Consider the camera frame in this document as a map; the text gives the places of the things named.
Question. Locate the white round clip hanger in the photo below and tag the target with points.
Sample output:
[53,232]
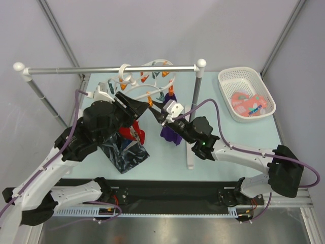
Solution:
[147,85]

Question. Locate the red sock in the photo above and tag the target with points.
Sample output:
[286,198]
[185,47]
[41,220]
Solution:
[126,133]

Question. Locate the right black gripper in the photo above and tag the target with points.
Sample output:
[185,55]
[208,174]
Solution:
[164,119]

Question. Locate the santa christmas sock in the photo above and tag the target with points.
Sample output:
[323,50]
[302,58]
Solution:
[137,133]

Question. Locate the purple cloth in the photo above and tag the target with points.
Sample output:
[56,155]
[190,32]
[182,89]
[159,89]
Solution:
[168,134]

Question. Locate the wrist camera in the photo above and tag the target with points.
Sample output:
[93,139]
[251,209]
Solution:
[173,109]
[100,93]

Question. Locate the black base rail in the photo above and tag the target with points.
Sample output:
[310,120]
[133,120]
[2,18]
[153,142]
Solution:
[171,197]

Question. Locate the pink sock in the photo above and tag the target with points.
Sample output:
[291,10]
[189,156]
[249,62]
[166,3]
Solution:
[247,106]

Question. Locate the white silver clothes rack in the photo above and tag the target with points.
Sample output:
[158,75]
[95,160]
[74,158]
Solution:
[27,73]

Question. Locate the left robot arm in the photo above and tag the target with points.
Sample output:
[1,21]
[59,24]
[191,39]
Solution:
[34,201]

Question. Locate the dark patterned shorts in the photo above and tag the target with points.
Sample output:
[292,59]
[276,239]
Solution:
[124,154]

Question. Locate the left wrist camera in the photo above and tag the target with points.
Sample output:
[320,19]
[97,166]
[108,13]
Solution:
[100,93]

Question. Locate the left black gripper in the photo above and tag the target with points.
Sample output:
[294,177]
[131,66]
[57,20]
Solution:
[133,108]

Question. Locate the white plastic basket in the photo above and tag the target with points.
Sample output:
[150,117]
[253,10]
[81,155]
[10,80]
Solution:
[244,80]

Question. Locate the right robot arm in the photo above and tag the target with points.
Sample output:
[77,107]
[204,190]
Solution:
[280,171]

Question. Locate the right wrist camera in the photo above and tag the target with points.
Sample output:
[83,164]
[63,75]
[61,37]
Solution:
[173,109]

